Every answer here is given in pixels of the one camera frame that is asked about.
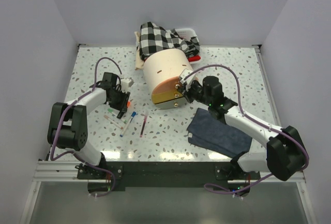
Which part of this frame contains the dark red pen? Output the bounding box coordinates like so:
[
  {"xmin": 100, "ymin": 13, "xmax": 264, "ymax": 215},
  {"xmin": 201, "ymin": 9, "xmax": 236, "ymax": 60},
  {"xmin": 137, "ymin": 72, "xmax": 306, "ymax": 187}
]
[{"xmin": 140, "ymin": 114, "xmax": 148, "ymax": 138}]

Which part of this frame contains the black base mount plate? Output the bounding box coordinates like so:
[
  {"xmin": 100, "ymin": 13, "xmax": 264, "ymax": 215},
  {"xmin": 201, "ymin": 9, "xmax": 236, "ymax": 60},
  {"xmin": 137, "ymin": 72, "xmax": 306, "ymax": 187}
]
[{"xmin": 75, "ymin": 161, "xmax": 260, "ymax": 193}]

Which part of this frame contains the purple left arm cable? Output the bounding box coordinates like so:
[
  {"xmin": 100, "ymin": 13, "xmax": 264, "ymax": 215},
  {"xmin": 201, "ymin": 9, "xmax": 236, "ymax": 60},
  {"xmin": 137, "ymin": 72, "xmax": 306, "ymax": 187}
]
[{"xmin": 49, "ymin": 57, "xmax": 124, "ymax": 198}]

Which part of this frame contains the white plastic basket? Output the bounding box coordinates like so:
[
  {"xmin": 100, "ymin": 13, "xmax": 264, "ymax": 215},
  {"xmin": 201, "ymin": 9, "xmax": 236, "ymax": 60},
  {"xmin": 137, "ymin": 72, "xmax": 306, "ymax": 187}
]
[{"xmin": 175, "ymin": 28, "xmax": 203, "ymax": 66}]

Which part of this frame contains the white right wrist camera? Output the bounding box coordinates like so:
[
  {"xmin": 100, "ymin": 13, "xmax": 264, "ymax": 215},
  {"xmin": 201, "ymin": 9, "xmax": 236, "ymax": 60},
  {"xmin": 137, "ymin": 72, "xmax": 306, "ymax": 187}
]
[{"xmin": 179, "ymin": 68, "xmax": 197, "ymax": 86}]

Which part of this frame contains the black white checkered cloth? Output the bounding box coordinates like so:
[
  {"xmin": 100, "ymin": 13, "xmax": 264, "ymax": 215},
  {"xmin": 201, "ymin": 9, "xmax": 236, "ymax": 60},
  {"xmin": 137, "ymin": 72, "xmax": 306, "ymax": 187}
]
[{"xmin": 139, "ymin": 22, "xmax": 200, "ymax": 61}]

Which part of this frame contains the beige round drawer organizer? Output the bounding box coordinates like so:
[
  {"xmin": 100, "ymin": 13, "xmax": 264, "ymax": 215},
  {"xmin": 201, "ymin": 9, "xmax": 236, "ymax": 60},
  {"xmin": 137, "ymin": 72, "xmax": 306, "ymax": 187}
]
[{"xmin": 143, "ymin": 49, "xmax": 192, "ymax": 110}]

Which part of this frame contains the dark blue towel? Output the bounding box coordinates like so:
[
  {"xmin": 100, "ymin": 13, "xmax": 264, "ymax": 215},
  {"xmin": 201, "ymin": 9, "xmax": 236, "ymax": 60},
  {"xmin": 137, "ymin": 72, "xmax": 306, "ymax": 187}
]
[{"xmin": 187, "ymin": 108, "xmax": 252, "ymax": 158}]

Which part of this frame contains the beige cap marker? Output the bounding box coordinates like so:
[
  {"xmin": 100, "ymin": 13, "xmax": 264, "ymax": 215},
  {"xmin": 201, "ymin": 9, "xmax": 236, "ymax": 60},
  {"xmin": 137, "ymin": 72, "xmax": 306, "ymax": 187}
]
[{"xmin": 103, "ymin": 115, "xmax": 123, "ymax": 129}]

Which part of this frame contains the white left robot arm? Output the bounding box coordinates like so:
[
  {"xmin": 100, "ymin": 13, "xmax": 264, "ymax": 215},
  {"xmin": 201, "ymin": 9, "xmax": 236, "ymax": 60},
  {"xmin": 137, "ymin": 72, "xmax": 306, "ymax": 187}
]
[{"xmin": 47, "ymin": 72, "xmax": 133, "ymax": 178}]

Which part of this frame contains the blue cap marker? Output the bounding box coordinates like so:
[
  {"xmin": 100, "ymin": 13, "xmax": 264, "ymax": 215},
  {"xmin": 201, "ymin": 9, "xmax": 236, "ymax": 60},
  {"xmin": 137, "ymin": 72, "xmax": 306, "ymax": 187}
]
[{"xmin": 119, "ymin": 111, "xmax": 137, "ymax": 137}]

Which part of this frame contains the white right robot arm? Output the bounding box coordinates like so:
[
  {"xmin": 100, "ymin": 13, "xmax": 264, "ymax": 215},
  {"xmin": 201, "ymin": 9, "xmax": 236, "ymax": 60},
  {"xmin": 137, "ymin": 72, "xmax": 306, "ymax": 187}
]
[{"xmin": 177, "ymin": 73, "xmax": 308, "ymax": 181}]

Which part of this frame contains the green cap marker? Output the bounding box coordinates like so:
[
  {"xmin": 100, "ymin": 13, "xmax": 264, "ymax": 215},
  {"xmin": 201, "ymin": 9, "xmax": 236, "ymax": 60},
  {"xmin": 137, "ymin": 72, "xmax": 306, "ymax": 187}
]
[{"xmin": 108, "ymin": 108, "xmax": 129, "ymax": 124}]

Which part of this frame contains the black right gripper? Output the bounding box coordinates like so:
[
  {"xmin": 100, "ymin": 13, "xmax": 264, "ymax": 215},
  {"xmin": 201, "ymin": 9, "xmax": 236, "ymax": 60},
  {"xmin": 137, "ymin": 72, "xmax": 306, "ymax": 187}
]
[{"xmin": 177, "ymin": 80, "xmax": 212, "ymax": 107}]

